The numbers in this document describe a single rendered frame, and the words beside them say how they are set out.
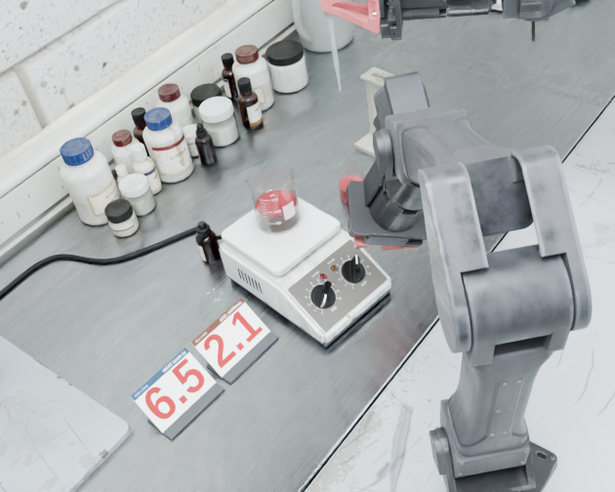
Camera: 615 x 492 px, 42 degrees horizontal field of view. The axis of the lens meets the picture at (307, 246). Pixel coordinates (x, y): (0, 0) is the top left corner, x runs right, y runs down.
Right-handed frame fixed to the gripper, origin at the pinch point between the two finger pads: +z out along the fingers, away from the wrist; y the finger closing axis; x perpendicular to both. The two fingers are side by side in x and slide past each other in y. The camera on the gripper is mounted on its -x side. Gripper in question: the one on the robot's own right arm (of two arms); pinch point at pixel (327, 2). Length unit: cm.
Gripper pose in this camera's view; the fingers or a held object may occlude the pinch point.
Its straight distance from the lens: 104.0
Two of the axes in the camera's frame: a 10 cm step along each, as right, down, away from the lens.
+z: -9.9, 0.2, 1.7
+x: 1.3, 7.2, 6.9
